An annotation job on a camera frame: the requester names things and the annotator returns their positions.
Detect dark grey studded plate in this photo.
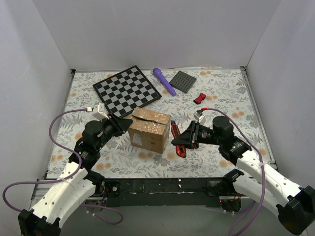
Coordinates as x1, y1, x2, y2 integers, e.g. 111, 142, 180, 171
169, 71, 197, 93

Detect red black knife cap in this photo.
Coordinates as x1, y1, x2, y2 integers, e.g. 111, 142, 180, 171
193, 93, 206, 105

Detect red black utility knife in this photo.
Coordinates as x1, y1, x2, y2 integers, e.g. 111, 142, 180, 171
171, 124, 188, 158

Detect brown taped cardboard box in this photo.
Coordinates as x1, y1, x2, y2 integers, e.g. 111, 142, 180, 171
128, 107, 171, 153

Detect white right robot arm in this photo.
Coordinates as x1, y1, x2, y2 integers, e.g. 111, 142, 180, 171
172, 116, 315, 236

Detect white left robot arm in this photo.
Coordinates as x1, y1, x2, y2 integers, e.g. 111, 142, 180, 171
18, 115, 132, 236

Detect black white checkerboard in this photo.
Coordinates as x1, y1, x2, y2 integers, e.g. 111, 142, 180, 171
93, 65, 161, 118

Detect purple cylindrical handle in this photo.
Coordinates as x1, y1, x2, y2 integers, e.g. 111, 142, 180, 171
153, 67, 177, 96

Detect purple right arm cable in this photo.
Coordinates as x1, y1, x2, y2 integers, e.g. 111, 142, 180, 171
202, 108, 267, 236

